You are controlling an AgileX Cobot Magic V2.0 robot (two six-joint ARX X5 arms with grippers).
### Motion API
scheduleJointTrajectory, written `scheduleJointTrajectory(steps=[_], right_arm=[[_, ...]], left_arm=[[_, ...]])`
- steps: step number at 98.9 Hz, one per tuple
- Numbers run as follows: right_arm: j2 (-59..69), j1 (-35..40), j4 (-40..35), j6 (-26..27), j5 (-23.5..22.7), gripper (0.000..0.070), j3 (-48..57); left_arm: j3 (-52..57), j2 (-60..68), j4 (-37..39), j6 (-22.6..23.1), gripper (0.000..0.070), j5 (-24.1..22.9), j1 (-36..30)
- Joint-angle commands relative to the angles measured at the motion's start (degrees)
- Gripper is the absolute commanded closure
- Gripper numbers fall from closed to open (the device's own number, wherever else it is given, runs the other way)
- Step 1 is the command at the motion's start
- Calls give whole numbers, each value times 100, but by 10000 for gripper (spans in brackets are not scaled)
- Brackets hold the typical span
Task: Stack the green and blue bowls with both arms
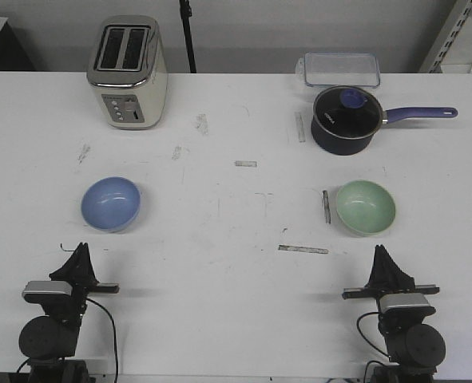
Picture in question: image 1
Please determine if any white perforated shelf rail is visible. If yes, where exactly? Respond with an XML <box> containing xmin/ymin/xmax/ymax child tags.
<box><xmin>418</xmin><ymin>1</ymin><xmax>472</xmax><ymax>73</ymax></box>

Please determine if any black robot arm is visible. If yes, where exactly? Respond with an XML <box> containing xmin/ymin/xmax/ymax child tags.
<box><xmin>342</xmin><ymin>245</ymin><xmax>446</xmax><ymax>382</ymax></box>
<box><xmin>18</xmin><ymin>243</ymin><xmax>119</xmax><ymax>382</ymax></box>

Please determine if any glass pot lid blue knob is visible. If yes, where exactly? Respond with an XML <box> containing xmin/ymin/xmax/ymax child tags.
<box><xmin>312</xmin><ymin>86</ymin><xmax>383</xmax><ymax>139</ymax></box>

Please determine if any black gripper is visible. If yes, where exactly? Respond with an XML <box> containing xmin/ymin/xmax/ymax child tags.
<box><xmin>342</xmin><ymin>245</ymin><xmax>439</xmax><ymax>299</ymax></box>
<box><xmin>49</xmin><ymin>243</ymin><xmax>120</xmax><ymax>315</ymax></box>

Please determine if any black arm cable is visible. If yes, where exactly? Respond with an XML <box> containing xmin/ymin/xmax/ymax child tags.
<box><xmin>356</xmin><ymin>311</ymin><xmax>392</xmax><ymax>360</ymax></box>
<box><xmin>84</xmin><ymin>297</ymin><xmax>119</xmax><ymax>380</ymax></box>

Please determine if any dark blue saucepan with handle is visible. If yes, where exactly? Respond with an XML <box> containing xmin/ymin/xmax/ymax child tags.
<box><xmin>311</xmin><ymin>85</ymin><xmax>458</xmax><ymax>156</ymax></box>

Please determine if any clear plastic food container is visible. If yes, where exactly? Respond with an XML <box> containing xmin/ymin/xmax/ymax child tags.
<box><xmin>295</xmin><ymin>52</ymin><xmax>381</xmax><ymax>88</ymax></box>

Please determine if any cream and chrome toaster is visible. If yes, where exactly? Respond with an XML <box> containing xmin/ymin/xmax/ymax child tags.
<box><xmin>86</xmin><ymin>15</ymin><xmax>168</xmax><ymax>130</ymax></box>

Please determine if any blue bowl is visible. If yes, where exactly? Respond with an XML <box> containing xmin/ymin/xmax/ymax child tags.
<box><xmin>81</xmin><ymin>176</ymin><xmax>141</xmax><ymax>232</ymax></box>

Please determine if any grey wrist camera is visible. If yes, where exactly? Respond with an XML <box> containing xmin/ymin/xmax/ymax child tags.
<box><xmin>378</xmin><ymin>293</ymin><xmax>436</xmax><ymax>316</ymax></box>
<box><xmin>22</xmin><ymin>281</ymin><xmax>73</xmax><ymax>304</ymax></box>

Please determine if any green bowl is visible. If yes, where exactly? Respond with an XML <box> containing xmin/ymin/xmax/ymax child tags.
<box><xmin>335</xmin><ymin>180</ymin><xmax>396</xmax><ymax>236</ymax></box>

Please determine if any black tripod pole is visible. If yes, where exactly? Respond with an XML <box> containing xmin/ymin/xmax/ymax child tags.
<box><xmin>179</xmin><ymin>0</ymin><xmax>197</xmax><ymax>73</ymax></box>

